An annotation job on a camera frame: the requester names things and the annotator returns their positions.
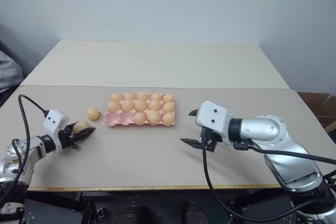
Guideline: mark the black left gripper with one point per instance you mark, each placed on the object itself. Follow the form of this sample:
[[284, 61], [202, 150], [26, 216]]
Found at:
[[64, 138]]

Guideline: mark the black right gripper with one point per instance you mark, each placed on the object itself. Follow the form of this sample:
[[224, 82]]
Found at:
[[208, 140]]

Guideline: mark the beige egg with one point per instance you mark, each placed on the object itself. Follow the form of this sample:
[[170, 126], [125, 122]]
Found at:
[[168, 97], [128, 105], [115, 97], [168, 107], [153, 116], [93, 113], [143, 95], [130, 96], [156, 96], [141, 105], [140, 118], [168, 118], [80, 127], [155, 105], [113, 106]]

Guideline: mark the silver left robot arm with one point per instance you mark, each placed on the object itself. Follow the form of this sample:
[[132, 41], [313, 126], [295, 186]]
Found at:
[[33, 143]]

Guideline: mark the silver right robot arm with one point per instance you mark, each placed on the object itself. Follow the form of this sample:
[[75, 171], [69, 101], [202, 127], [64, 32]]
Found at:
[[273, 130]]

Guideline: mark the pink egg carton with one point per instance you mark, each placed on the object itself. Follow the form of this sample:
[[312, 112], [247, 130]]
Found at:
[[116, 119]]

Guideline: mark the dark rounded shape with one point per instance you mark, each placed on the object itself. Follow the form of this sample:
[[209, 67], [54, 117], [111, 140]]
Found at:
[[193, 213], [133, 214]]

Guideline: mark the grey cloth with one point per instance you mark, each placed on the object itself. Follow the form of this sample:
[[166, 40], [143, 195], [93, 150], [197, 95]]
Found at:
[[9, 73]]

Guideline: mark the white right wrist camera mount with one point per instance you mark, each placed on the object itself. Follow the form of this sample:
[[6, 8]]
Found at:
[[212, 115]]

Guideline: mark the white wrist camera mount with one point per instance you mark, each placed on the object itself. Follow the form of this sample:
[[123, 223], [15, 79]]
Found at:
[[212, 115], [53, 120]]

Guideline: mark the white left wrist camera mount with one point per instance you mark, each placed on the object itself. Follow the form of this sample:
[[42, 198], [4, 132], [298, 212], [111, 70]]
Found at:
[[53, 120]]

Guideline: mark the black under-table frame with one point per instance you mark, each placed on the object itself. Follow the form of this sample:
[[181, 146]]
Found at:
[[65, 204]]

